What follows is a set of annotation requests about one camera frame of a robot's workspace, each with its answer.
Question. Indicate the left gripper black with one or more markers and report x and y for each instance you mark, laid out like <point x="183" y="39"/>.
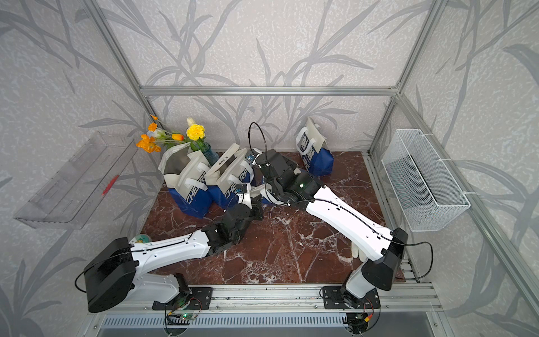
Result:
<point x="256" y="206"/>

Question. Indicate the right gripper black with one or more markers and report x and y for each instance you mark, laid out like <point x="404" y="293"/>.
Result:
<point x="293" y="166"/>

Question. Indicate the blue beige takeout bag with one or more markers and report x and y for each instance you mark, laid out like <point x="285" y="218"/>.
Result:
<point x="261" y="191"/>
<point x="184" y="175"/>
<point x="231" y="169"/>
<point x="313" y="150"/>

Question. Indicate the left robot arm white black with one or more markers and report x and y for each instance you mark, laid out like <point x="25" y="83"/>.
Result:
<point x="125" y="270"/>

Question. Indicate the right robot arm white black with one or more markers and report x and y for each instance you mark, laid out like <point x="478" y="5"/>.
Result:
<point x="383" y="247"/>

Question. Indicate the blue glass vase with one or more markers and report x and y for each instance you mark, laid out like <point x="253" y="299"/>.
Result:
<point x="207" y="151"/>

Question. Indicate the white work glove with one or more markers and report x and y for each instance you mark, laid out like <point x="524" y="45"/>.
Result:
<point x="357" y="253"/>

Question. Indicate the artificial flower bouquet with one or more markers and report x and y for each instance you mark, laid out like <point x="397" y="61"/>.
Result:
<point x="156" y="138"/>

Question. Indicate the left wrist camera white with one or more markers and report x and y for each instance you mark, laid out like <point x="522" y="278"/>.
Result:
<point x="243" y="191"/>

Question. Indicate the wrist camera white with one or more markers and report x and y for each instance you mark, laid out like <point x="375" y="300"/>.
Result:
<point x="243" y="191"/>
<point x="251" y="157"/>

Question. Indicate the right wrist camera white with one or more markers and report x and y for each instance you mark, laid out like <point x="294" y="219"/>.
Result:
<point x="251" y="157"/>

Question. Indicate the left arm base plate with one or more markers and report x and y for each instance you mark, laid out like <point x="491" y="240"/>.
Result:
<point x="199" y="299"/>

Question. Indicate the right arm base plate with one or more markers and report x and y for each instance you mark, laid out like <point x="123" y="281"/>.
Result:
<point x="336" y="297"/>

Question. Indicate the white wire mesh basket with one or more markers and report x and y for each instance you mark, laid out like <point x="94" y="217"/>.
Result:
<point x="426" y="190"/>

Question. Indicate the clear acrylic wall shelf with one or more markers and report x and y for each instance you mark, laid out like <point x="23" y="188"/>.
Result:
<point x="68" y="200"/>

